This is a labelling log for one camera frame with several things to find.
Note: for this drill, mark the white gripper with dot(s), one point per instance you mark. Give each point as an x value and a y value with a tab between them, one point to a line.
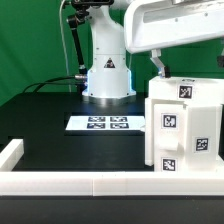
157	24

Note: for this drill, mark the white cabinet body box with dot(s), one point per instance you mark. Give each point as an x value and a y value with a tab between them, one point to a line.
201	135

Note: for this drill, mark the white cabinet door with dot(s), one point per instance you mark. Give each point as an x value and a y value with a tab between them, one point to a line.
169	121

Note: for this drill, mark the white cabinet top block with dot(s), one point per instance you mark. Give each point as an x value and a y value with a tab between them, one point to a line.
193	90

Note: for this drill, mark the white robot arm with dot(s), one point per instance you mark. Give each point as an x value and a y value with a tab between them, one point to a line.
109	79

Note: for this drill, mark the white U-shaped fence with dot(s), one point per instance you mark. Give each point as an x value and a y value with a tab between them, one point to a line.
100	183

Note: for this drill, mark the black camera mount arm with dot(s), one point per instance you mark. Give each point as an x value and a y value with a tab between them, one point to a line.
74	21

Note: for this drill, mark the white marker base plate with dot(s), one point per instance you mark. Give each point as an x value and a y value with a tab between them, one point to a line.
105	123

